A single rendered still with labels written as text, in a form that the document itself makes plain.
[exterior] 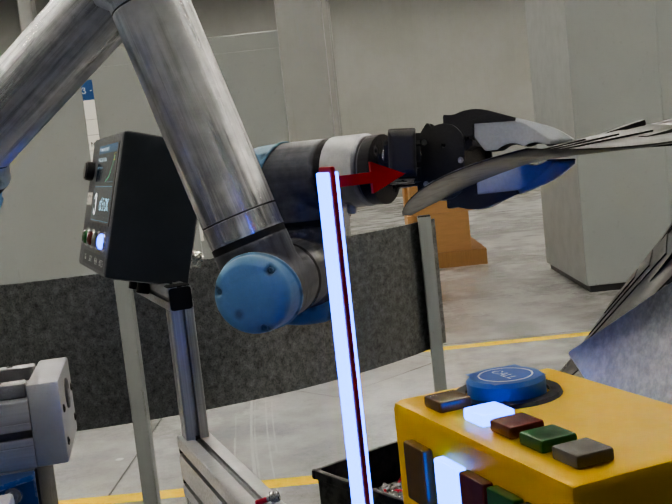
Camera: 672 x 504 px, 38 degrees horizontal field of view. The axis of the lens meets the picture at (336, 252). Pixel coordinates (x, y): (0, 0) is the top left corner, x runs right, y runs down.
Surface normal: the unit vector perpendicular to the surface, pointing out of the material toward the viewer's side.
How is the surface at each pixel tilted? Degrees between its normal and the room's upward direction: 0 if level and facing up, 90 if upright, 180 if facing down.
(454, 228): 90
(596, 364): 55
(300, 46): 90
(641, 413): 0
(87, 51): 128
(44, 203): 90
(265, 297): 90
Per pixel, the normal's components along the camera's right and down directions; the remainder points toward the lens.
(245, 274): -0.25, 0.14
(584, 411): -0.11, -0.99
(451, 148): -0.52, 0.04
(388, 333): 0.67, 0.01
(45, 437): 0.19, 0.08
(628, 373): -0.50, -0.44
